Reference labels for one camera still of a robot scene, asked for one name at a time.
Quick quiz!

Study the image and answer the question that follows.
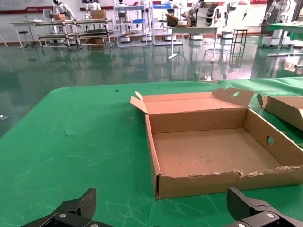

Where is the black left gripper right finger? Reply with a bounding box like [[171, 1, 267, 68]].
[[224, 187, 303, 227]]

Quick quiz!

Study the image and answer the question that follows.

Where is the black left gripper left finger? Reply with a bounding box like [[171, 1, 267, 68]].
[[21, 188, 105, 227]]

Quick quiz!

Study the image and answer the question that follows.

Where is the small open cardboard box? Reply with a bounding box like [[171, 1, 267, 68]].
[[129, 87, 303, 200]]

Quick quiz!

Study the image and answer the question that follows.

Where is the large open cardboard box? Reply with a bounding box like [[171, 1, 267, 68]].
[[257, 93, 303, 131]]

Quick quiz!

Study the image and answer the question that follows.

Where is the green table mat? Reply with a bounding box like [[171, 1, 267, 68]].
[[0, 77, 303, 227]]

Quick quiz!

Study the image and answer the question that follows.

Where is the white wheeled robot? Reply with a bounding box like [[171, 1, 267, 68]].
[[261, 0, 293, 49]]

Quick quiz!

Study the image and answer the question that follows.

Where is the tall black metal stool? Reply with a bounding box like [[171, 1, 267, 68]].
[[230, 28, 249, 60]]

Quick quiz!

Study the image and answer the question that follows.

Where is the grey work table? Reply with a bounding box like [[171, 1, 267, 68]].
[[165, 25, 221, 63]]

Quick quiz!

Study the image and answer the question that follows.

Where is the black round stool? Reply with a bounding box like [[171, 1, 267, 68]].
[[18, 30, 33, 49]]

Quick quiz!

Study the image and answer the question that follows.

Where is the green covered table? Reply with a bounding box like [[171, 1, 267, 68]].
[[267, 21, 303, 57]]

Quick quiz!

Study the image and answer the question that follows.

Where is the closed cardboard carton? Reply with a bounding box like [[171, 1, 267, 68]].
[[90, 9, 107, 20]]

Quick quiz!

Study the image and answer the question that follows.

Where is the white humanoid robot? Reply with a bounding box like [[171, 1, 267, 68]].
[[84, 0, 102, 19], [184, 0, 229, 27], [224, 0, 252, 22], [51, 0, 77, 26]]

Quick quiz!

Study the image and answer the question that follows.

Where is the white desk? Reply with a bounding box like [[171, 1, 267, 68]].
[[9, 21, 38, 49]]

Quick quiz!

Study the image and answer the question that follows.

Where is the open cardboard carton pile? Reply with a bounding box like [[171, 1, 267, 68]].
[[165, 13, 190, 28]]

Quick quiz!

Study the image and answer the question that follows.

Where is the white shelf unit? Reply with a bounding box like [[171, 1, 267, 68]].
[[151, 2, 185, 46], [113, 4, 152, 48]]

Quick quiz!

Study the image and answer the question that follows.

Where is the pipe frame workbench rack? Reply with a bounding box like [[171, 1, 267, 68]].
[[75, 18, 115, 49], [34, 20, 82, 52]]

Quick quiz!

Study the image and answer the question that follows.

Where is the red white wall banner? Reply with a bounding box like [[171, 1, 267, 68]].
[[0, 5, 54, 15]]

